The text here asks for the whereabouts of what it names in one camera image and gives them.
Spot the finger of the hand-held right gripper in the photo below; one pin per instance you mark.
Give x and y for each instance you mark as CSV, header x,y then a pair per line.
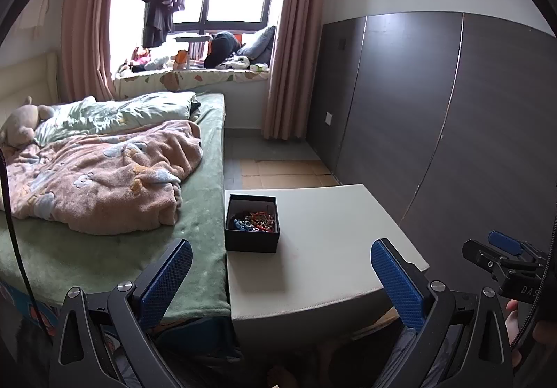
x,y
504,242
483,259

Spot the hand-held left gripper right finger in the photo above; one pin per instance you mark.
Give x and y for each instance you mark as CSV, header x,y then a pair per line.
x,y
396,283

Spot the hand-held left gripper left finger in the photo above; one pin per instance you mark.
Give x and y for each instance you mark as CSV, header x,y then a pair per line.
x,y
167,283

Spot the black jewelry box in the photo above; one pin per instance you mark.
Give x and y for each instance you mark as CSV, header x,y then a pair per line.
x,y
250,242

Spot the person's right hand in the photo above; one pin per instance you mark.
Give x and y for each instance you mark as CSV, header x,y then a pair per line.
x,y
513,322

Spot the bed with green sheet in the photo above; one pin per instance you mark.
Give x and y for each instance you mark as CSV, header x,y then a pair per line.
x,y
196,257

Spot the pink fleece blanket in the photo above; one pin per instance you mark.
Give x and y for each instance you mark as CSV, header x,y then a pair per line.
x,y
100,179

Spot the flattened cardboard sheet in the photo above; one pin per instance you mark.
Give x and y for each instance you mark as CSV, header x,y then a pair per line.
x,y
283,172

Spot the light green floral quilt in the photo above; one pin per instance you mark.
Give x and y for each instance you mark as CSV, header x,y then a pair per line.
x,y
130,114

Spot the floral window seat cushion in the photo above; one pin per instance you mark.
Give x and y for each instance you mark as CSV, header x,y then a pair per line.
x,y
182,81

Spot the beige plush toy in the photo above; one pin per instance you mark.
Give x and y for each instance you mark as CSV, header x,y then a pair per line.
x,y
21,122

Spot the pile of soft toys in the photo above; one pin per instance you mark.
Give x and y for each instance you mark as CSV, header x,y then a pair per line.
x,y
143,61

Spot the orange box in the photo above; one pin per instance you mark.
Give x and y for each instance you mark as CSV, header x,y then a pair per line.
x,y
181,59

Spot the white and green cloth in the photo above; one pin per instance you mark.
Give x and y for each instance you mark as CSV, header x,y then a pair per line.
x,y
241,63

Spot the small white folding table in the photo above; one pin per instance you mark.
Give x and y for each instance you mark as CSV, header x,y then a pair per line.
x,y
191,40

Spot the beige bed headboard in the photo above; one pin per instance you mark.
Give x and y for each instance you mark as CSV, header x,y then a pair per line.
x,y
26,83

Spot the grey pillow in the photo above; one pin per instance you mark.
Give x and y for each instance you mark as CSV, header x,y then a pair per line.
x,y
259,44

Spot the pink curtain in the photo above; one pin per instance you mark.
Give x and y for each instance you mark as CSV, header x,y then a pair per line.
x,y
87,22
296,44

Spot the white wall outlet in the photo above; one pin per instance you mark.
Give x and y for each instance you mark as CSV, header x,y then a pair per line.
x,y
329,118

